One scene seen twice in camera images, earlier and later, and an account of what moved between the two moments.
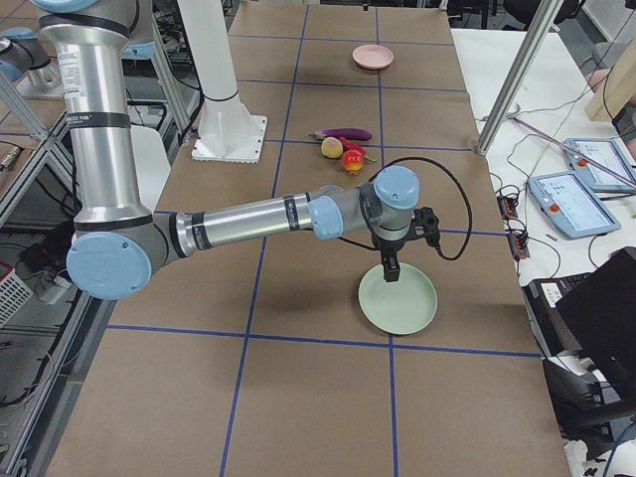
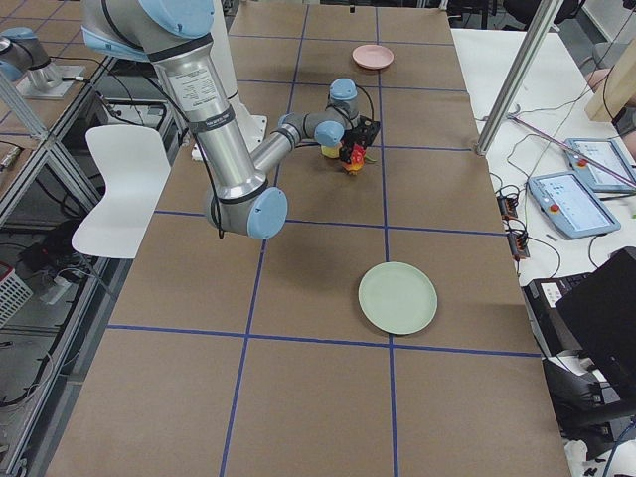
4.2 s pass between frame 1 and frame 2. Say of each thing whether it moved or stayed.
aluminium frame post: stayed
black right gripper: moved
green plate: stayed
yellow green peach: stayed
